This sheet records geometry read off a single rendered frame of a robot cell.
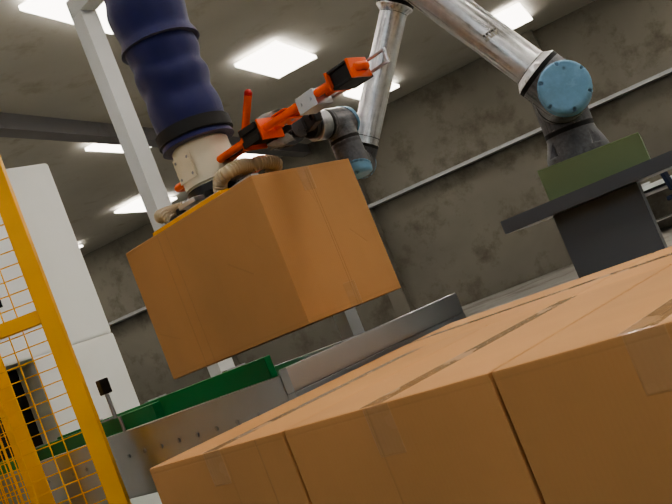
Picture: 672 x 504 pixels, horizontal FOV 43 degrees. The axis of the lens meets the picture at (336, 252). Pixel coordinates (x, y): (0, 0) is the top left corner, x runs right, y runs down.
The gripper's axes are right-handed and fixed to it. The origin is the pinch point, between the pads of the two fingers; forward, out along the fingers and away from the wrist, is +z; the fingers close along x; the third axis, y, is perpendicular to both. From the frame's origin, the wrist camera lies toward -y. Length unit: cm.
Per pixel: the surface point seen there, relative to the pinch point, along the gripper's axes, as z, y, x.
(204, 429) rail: 34, 28, -67
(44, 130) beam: -342, 653, 260
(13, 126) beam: -298, 636, 262
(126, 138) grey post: -160, 274, 102
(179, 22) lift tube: 0.1, 15.9, 41.0
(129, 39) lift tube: 11, 26, 41
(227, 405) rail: 34, 15, -64
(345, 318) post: -48, 46, -55
